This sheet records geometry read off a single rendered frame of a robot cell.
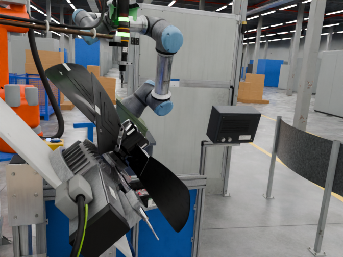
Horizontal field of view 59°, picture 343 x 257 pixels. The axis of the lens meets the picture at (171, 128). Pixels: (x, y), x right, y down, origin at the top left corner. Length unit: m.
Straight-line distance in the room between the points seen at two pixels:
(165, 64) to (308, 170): 1.75
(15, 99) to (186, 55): 2.67
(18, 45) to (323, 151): 10.61
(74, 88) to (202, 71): 2.24
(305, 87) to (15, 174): 7.24
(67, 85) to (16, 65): 10.86
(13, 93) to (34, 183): 3.83
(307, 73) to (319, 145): 5.10
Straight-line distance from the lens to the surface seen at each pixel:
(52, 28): 0.97
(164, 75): 1.66
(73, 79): 1.12
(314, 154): 2.83
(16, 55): 11.92
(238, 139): 1.76
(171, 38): 1.54
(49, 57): 9.09
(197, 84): 3.18
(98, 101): 0.80
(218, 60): 3.27
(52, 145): 1.50
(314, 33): 7.84
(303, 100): 7.81
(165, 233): 1.84
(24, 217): 1.08
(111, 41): 1.11
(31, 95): 4.90
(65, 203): 0.79
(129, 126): 1.04
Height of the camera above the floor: 1.47
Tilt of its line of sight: 12 degrees down
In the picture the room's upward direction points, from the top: 4 degrees clockwise
